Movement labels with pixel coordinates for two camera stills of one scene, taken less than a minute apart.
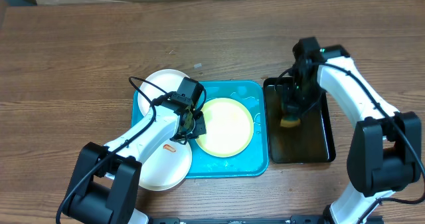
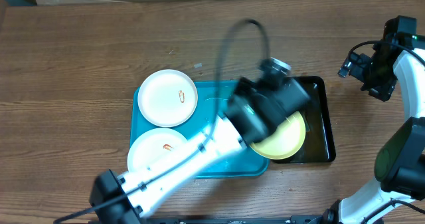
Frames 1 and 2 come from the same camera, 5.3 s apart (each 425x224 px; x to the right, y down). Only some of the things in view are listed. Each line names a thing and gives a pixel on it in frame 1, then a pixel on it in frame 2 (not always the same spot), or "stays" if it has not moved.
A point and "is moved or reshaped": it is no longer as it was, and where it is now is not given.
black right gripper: [292, 107] to [360, 66]
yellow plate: [229, 126] is moved or reshaped
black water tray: [309, 142] stays
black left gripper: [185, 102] to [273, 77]
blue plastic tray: [254, 160] stays
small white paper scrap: [199, 65] stays
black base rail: [294, 219] stays
